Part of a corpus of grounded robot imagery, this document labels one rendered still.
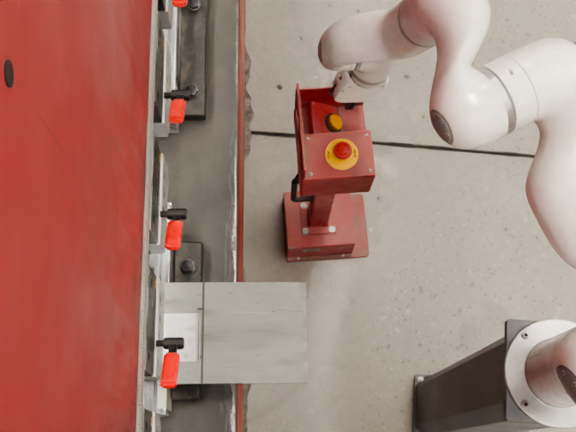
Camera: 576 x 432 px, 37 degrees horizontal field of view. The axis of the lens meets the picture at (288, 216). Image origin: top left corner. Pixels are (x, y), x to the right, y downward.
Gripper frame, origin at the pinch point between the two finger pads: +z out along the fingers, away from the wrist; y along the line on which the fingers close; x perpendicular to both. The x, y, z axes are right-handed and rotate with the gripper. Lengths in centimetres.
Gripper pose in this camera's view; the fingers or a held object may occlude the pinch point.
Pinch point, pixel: (350, 99)
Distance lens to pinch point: 183.5
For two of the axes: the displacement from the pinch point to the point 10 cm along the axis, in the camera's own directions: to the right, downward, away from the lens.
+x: -0.9, -9.7, 2.4
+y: 9.8, -0.5, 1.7
